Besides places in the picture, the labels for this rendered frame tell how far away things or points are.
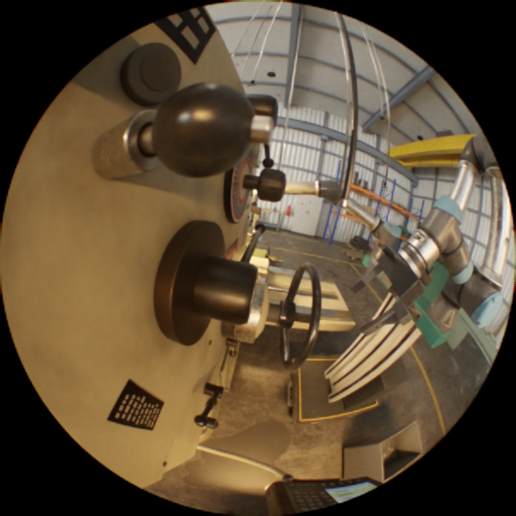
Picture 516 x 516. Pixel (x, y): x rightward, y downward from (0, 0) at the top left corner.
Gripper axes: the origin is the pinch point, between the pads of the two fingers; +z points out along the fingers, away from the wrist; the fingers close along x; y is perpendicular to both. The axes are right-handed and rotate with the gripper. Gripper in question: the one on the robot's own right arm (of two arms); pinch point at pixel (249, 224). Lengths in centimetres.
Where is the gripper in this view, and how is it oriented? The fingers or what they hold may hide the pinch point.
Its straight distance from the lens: 108.2
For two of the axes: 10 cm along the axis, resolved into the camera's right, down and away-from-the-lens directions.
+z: -1.5, 9.0, 4.2
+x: -9.5, -2.4, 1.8
